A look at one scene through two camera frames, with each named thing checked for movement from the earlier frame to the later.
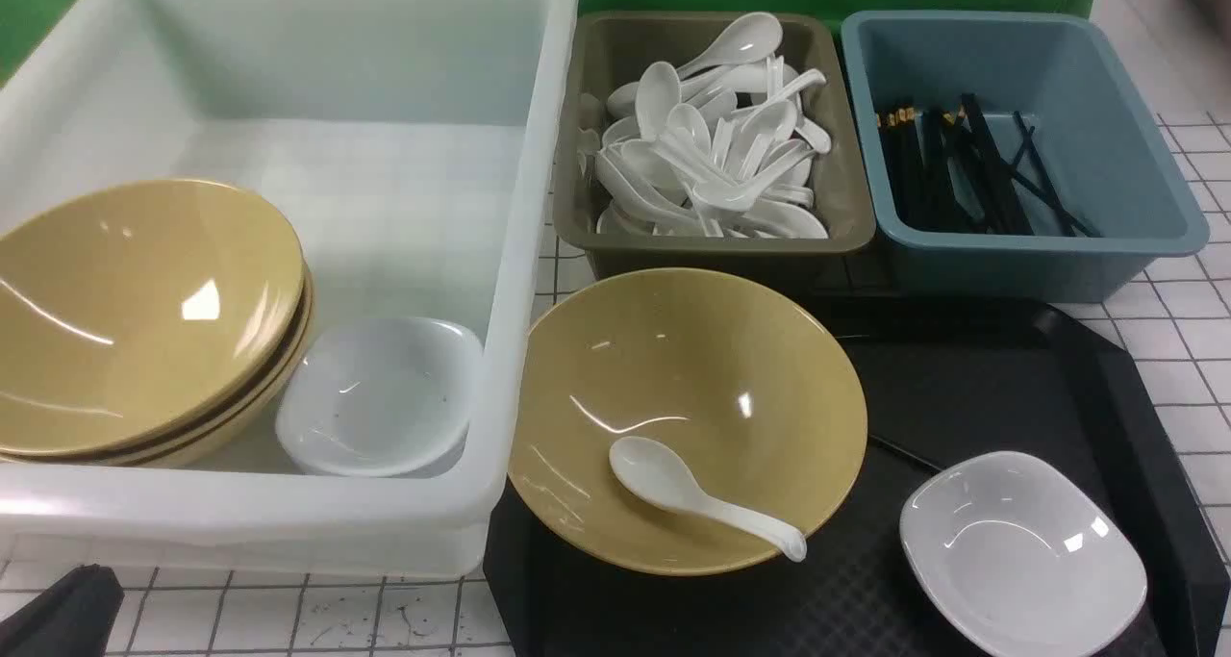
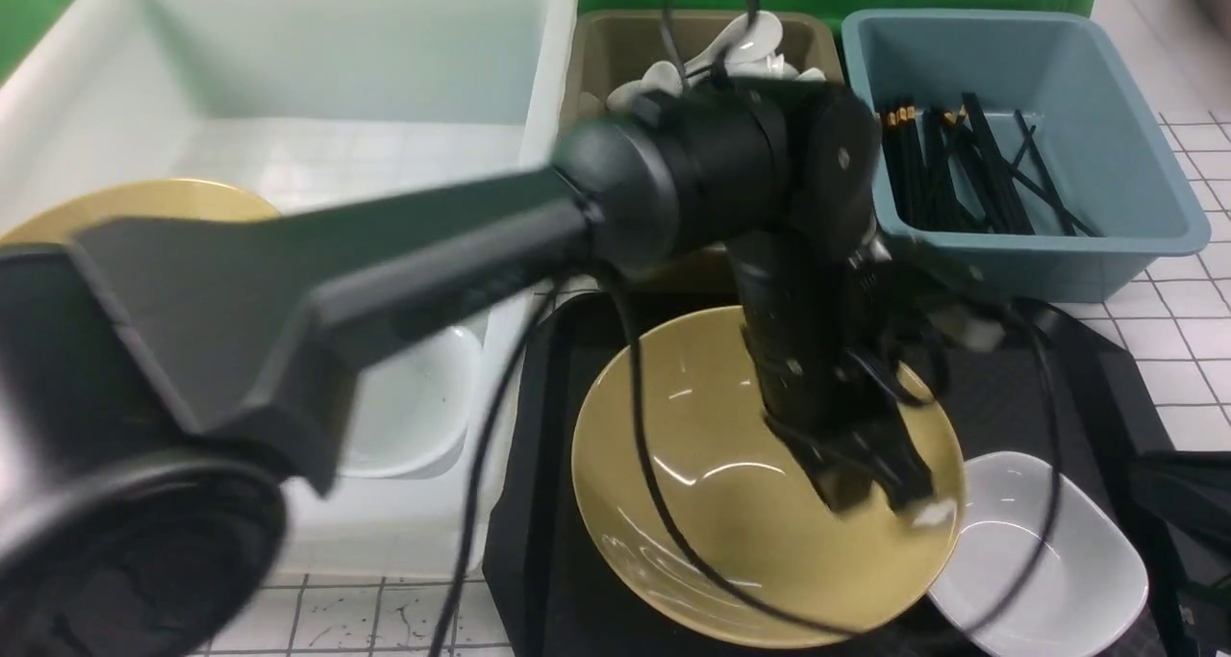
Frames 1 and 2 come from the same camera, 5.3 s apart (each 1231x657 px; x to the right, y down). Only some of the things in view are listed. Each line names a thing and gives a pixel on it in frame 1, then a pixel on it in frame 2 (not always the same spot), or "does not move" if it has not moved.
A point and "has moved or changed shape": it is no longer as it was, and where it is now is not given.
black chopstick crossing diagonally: (1024, 131) does not move
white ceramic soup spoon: (652, 470) -> (935, 514)
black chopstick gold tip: (999, 176) does not move
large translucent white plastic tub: (408, 124) does not move
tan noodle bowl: (755, 392) has moved or changed shape
